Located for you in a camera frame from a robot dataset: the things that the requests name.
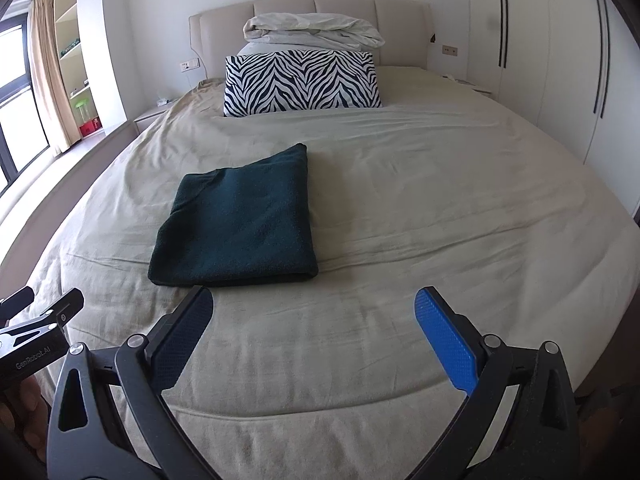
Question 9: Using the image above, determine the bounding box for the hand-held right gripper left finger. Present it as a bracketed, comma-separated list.
[46, 286, 223, 480]

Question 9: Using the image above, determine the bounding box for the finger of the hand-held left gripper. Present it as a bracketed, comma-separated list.
[0, 287, 85, 356]
[0, 287, 35, 320]

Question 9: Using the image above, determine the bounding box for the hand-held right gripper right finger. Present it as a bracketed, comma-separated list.
[406, 286, 581, 480]

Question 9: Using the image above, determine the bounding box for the dark green knit garment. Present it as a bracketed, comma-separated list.
[148, 143, 320, 289]

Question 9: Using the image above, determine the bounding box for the person's left hand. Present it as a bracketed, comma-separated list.
[0, 377, 51, 454]

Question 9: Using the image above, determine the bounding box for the bed with beige sheet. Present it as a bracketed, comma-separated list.
[0, 65, 640, 480]

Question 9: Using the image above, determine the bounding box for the white window bench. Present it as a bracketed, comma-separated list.
[0, 122, 140, 241]

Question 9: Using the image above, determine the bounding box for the green plastic stool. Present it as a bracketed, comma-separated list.
[73, 97, 92, 136]

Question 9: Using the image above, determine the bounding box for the white nightstand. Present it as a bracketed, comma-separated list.
[442, 74, 494, 99]
[133, 97, 177, 134]

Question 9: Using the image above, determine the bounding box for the beige curtain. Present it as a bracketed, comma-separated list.
[26, 0, 74, 154]

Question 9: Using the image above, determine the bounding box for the zebra print pillow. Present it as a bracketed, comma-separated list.
[222, 50, 384, 118]

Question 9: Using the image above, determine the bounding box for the beige upholstered headboard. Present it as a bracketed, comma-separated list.
[188, 0, 434, 81]

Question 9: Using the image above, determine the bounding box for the folded white duvet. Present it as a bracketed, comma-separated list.
[242, 12, 386, 54]

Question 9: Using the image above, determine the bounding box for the window with dark frame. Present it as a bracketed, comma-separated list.
[0, 14, 51, 195]

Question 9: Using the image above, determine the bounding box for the white wall shelf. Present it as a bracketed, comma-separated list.
[52, 0, 109, 137]

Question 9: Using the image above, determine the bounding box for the white wardrobe with black handles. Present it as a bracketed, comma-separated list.
[467, 0, 640, 213]

